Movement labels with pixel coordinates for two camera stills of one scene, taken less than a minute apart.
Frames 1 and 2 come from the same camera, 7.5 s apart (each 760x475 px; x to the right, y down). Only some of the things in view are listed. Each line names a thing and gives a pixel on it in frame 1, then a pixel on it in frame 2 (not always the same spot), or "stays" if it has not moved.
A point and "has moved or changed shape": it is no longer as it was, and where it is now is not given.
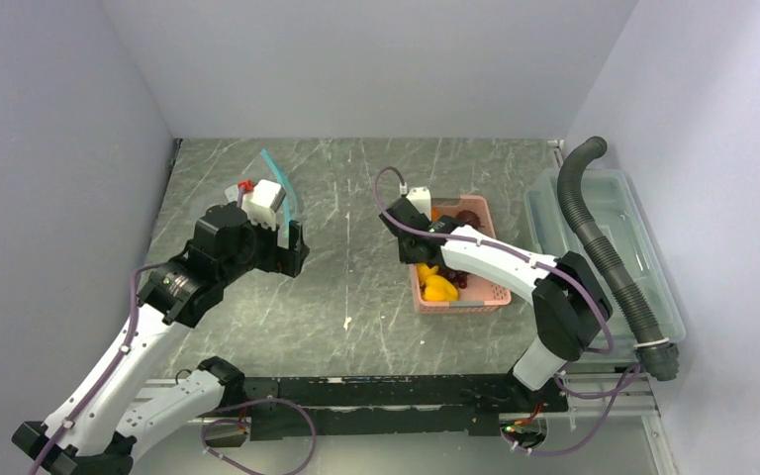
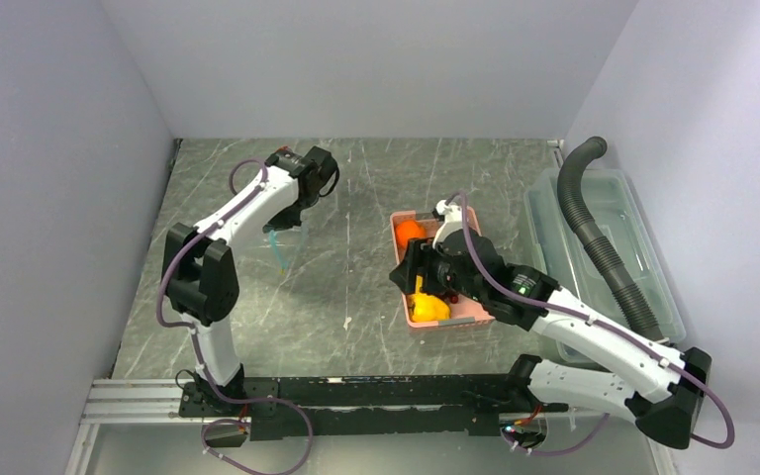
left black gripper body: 260,251 -> 291,216
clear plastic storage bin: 616,206 stays
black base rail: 325,405 stays
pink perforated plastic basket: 481,292 has moved or changed shape
